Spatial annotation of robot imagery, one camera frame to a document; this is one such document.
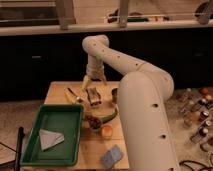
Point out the green plastic tray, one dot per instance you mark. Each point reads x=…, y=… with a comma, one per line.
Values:
x=65, y=119

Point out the yellow banana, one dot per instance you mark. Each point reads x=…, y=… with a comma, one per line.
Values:
x=70, y=98

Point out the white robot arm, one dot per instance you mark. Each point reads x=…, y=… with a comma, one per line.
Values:
x=142, y=93

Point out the orange round fruit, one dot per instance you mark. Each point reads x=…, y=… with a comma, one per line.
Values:
x=106, y=132

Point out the black stand pole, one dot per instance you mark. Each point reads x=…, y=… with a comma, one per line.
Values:
x=19, y=148

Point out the green bowl with nuts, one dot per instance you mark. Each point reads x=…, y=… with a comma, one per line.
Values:
x=94, y=122

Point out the wooden table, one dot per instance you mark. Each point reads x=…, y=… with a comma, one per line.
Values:
x=82, y=147

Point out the blue sponge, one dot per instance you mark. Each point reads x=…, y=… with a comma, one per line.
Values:
x=111, y=157

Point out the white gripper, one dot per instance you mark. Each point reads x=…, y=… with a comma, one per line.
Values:
x=93, y=73

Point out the grey folded cloth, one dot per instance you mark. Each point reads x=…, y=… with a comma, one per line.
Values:
x=49, y=139

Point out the metal spoon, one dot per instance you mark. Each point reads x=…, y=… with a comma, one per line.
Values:
x=78, y=98

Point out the small metal cup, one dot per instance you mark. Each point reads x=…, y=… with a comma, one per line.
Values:
x=114, y=95

